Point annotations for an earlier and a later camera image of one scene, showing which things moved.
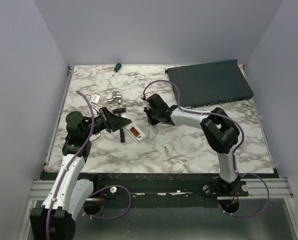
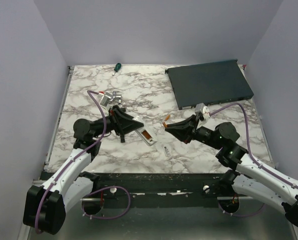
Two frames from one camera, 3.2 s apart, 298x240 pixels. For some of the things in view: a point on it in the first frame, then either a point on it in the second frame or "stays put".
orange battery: x=134 y=131 to x=145 y=133
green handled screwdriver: x=117 y=67 stays put
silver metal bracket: x=117 y=96 stays put
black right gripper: x=147 y=111 to x=179 y=129
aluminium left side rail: x=54 y=139 stays put
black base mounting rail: x=172 y=190 stays put
